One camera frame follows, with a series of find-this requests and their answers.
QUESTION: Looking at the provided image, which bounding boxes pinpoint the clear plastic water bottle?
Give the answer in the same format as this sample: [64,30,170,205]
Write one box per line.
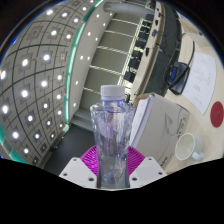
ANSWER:
[89,84,136,188]

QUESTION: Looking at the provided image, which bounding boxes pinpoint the printed white paper sheet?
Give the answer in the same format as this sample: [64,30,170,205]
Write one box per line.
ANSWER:
[182,51,218,116]

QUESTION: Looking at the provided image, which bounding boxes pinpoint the flat round red coaster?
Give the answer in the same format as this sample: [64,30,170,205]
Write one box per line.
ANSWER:
[210,101,224,128]

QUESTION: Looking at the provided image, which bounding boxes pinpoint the white printer paper box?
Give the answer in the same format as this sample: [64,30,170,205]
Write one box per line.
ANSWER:
[129,92,191,168]

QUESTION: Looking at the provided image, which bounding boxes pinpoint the white ceramic mug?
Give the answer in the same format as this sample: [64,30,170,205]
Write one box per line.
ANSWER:
[174,132,205,162]

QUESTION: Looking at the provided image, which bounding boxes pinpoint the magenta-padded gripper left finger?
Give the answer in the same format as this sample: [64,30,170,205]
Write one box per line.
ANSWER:
[59,145,100,190]

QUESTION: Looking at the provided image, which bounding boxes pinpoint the long curved conference table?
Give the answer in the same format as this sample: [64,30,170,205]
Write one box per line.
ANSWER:
[131,1,184,98]

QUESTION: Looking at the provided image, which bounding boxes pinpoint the ceiling lights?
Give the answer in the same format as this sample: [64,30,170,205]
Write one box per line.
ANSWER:
[0,4,101,161]

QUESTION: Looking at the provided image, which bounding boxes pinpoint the black office chairs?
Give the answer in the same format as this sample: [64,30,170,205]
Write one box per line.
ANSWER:
[123,3,164,84]

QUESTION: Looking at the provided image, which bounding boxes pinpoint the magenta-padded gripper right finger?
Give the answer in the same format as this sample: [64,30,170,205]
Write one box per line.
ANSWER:
[125,146,168,190]

